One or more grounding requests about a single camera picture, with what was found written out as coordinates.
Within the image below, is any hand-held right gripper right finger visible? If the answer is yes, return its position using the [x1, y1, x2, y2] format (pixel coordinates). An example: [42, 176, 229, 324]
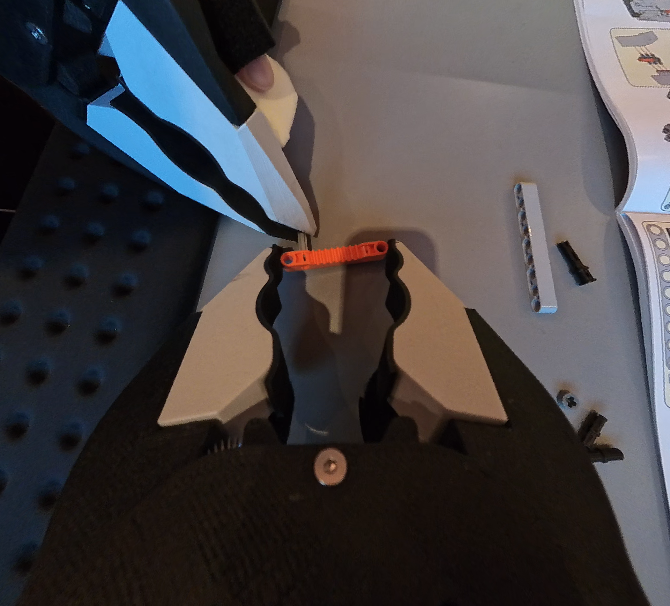
[360, 240, 508, 442]

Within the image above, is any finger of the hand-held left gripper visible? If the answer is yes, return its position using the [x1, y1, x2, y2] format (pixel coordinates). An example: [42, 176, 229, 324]
[98, 0, 319, 238]
[86, 92, 295, 241]

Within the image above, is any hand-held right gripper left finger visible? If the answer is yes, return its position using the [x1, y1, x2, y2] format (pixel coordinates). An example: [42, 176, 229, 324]
[158, 245, 290, 442]

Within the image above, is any orange toothed brick piece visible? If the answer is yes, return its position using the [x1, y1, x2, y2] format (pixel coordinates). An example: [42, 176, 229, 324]
[280, 240, 389, 270]

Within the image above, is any grey desk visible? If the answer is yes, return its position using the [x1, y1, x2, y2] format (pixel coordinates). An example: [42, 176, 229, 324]
[195, 0, 670, 591]

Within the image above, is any person's left hand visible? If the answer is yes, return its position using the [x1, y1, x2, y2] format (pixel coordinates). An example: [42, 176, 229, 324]
[179, 0, 276, 92]

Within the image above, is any long grey holed beam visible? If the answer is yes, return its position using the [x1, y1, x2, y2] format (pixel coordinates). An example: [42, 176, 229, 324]
[512, 180, 559, 315]

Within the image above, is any dark studded baseplate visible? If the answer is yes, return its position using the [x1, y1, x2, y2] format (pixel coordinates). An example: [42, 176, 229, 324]
[0, 124, 222, 606]

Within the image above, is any black connector pin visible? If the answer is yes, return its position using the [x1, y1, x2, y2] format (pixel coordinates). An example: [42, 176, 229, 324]
[555, 240, 598, 287]

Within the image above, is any black angled connector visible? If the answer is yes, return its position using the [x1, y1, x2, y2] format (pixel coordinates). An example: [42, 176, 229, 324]
[578, 409, 625, 463]

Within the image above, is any building instruction booklet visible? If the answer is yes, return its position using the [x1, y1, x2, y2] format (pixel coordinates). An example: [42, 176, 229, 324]
[568, 0, 670, 460]

